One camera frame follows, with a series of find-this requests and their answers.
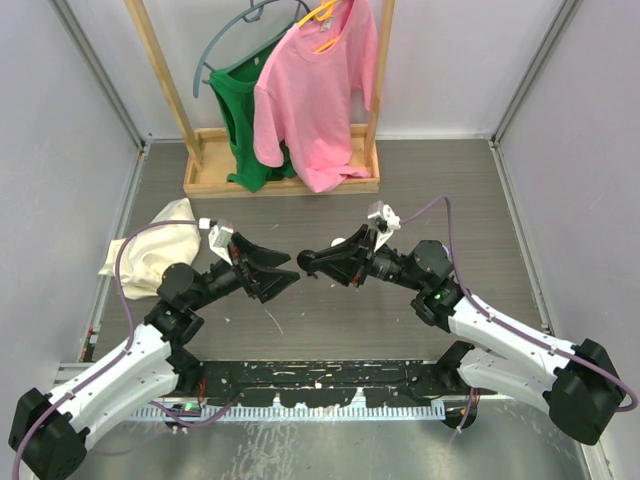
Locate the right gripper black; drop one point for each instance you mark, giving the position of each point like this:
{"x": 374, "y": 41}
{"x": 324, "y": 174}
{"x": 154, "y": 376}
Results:
{"x": 342, "y": 262}

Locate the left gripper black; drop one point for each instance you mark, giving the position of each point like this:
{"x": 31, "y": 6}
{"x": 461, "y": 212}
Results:
{"x": 261, "y": 283}

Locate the black earbud case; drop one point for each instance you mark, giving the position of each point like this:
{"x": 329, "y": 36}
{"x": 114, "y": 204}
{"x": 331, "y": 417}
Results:
{"x": 307, "y": 261}

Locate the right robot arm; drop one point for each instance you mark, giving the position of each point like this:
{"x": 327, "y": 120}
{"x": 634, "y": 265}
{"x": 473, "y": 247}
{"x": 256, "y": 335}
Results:
{"x": 576, "y": 385}

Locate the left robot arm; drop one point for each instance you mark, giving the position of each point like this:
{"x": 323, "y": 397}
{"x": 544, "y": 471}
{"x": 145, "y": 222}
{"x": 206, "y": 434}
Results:
{"x": 52, "y": 432}

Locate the cream cloth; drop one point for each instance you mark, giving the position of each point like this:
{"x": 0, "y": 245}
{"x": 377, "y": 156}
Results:
{"x": 151, "y": 252}

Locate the pink t-shirt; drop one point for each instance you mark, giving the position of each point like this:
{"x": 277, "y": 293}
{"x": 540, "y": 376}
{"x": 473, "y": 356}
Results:
{"x": 307, "y": 103}

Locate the green t-shirt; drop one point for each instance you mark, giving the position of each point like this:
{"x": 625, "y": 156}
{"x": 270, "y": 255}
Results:
{"x": 233, "y": 88}

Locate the yellow clothes hanger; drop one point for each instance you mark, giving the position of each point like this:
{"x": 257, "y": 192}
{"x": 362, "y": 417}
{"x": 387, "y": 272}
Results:
{"x": 326, "y": 31}

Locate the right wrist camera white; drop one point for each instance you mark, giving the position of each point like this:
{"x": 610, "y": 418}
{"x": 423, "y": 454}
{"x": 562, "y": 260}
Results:
{"x": 383, "y": 221}

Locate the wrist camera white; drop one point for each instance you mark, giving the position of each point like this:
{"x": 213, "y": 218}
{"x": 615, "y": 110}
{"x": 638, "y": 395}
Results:
{"x": 219, "y": 236}
{"x": 383, "y": 221}

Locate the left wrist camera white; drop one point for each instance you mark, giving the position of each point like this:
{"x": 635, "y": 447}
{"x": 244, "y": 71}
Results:
{"x": 219, "y": 236}

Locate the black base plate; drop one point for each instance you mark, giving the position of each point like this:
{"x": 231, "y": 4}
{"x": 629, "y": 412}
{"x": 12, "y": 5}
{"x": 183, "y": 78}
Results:
{"x": 393, "y": 383}

